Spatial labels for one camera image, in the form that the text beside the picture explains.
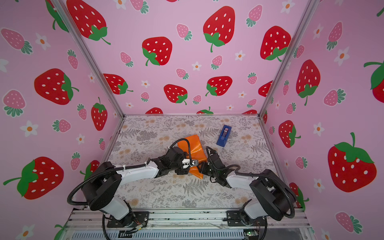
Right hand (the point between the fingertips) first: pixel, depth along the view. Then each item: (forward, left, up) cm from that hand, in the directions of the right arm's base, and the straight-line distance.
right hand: (196, 168), depth 88 cm
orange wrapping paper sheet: (+9, 0, +1) cm, 9 cm away
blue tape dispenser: (+25, -17, +2) cm, 30 cm away
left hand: (+5, +5, +2) cm, 7 cm away
